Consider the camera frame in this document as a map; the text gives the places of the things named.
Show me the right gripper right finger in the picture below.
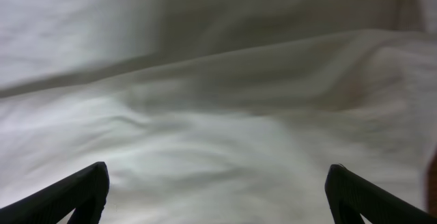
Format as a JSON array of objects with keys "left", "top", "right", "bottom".
[{"left": 324, "top": 164, "right": 436, "bottom": 224}]

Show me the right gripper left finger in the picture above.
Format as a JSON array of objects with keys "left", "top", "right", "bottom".
[{"left": 1, "top": 162, "right": 109, "bottom": 224}]

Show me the white t-shirt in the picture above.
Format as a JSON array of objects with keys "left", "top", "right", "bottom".
[{"left": 1, "top": 0, "right": 436, "bottom": 223}]

